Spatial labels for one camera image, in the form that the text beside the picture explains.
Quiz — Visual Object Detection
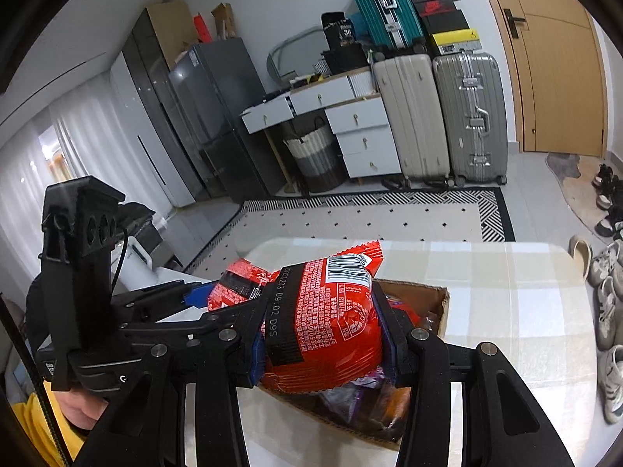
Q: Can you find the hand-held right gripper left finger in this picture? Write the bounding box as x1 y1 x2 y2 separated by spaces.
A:
73 300 268 467

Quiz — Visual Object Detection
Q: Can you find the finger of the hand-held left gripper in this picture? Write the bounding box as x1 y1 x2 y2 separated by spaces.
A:
111 279 211 325
121 300 260 347

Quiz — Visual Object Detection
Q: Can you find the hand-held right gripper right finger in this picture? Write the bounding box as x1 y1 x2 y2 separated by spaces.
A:
371 283 575 467

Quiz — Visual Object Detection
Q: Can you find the red and black snack packet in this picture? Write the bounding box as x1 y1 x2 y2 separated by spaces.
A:
207 257 284 313

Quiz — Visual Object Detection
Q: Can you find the brown cardboard box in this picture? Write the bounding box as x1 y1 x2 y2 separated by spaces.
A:
252 279 451 451

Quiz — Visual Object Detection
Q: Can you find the large red snack packet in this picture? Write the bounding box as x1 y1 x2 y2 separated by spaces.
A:
257 240 386 396

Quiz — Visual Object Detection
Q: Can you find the purple and white snack packet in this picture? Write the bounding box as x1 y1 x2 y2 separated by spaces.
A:
319 372 392 416

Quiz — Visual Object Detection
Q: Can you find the person's left forearm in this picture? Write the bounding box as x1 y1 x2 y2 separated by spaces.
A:
62 389 109 433

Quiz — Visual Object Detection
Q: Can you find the clear orange snack packet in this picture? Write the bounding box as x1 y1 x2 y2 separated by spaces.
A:
382 379 410 431

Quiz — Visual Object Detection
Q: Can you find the white cylindrical appliance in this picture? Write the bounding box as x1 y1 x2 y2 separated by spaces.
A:
116 224 167 289

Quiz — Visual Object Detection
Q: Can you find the black and white patterned rug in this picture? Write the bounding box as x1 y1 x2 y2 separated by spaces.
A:
186 186 517 274

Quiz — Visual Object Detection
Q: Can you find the white sheer curtain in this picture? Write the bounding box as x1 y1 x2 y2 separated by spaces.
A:
0 101 114 273

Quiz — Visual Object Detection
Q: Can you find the yellow shirt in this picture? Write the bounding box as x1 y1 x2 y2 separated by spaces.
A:
9 392 86 467

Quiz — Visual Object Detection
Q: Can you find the black and white tall cabinet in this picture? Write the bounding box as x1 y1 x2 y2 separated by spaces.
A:
108 7 244 208

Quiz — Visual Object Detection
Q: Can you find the striped woven laundry basket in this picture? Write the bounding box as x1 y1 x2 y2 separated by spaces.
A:
282 116 347 195

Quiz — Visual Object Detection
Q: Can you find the grey refrigerator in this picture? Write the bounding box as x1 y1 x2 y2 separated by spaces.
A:
167 37 289 204

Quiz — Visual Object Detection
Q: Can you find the white dresser with drawers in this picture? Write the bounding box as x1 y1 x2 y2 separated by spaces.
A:
240 69 403 186

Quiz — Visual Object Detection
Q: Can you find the row of shoes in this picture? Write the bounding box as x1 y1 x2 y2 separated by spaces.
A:
567 162 623 425

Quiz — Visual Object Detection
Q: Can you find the cream hard-shell suitcase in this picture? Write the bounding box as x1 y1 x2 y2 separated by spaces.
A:
371 53 452 188

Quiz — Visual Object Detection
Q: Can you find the silver hard-shell suitcase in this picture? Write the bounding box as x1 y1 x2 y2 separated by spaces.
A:
431 50 510 186

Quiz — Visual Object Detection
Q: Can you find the grey and beige doormat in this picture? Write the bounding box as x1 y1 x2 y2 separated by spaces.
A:
544 150 623 235

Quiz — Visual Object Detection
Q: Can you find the oval metal-framed mirror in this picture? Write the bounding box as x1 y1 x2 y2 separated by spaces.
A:
266 26 328 84

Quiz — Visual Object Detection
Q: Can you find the white ribbed basket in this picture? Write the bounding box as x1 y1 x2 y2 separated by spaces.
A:
347 69 381 97

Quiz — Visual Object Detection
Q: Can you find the plain storage carton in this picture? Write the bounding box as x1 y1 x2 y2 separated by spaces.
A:
145 0 196 72

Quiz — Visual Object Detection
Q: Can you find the red flat package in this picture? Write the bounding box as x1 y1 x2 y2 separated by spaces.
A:
193 12 216 46

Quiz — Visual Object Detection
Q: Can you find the small open brown carton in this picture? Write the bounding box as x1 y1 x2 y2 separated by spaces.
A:
209 3 243 42

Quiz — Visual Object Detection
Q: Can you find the black printed bag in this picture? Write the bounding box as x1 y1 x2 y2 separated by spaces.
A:
320 10 367 50

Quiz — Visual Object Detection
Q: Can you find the plain black shoebox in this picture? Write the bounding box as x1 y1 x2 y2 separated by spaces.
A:
420 9 471 36

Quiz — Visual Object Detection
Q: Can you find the wooden door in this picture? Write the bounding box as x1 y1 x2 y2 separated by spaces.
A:
473 0 610 155

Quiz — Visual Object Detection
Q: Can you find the red and black shoebox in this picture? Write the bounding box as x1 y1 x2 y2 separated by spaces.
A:
413 0 459 19

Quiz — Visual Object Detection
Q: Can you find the teal hard-shell suitcase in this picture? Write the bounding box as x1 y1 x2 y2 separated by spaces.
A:
338 0 425 50

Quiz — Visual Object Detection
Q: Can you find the black door handle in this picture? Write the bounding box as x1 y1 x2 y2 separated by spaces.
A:
503 8 530 38

